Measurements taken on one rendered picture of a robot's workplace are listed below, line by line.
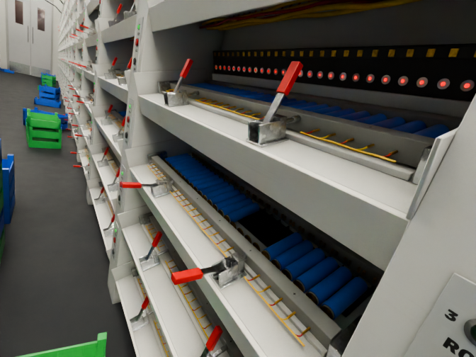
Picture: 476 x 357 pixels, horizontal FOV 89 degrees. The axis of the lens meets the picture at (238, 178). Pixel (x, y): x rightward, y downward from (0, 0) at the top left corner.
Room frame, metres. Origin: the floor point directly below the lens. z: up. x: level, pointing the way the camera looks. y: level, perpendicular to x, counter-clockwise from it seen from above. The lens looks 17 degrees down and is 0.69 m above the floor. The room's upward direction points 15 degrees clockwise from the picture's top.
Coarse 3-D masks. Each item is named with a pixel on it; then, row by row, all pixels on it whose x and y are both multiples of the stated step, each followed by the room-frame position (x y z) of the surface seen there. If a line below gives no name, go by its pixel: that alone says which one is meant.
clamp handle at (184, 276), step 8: (224, 264) 0.26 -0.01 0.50; (176, 272) 0.23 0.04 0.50; (184, 272) 0.23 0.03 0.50; (192, 272) 0.24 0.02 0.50; (200, 272) 0.24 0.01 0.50; (208, 272) 0.25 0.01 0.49; (216, 272) 0.25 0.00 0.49; (176, 280) 0.22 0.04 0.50; (184, 280) 0.22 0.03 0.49; (192, 280) 0.23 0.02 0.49
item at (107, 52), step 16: (112, 0) 1.16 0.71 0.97; (128, 0) 1.20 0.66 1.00; (112, 16) 1.16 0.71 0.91; (112, 48) 1.17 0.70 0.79; (128, 48) 1.21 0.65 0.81; (96, 80) 1.14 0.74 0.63; (96, 96) 1.14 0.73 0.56; (112, 96) 1.18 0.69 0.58; (96, 128) 1.14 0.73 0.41; (96, 176) 1.15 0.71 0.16
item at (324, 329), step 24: (168, 168) 0.54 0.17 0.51; (192, 192) 0.44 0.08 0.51; (192, 216) 0.38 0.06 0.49; (216, 216) 0.37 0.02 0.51; (240, 240) 0.31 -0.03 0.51; (264, 264) 0.27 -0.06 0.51; (264, 288) 0.25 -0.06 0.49; (288, 288) 0.24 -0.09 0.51; (312, 312) 0.21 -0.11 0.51; (336, 336) 0.19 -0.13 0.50
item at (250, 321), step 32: (128, 160) 0.59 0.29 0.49; (160, 224) 0.43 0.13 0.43; (192, 224) 0.38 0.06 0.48; (192, 256) 0.30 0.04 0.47; (224, 256) 0.31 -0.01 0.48; (224, 288) 0.25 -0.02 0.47; (256, 288) 0.26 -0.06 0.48; (224, 320) 0.24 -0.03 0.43; (256, 320) 0.22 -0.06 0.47; (288, 320) 0.22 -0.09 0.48; (352, 320) 0.22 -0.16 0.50; (256, 352) 0.18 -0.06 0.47; (288, 352) 0.19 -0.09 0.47
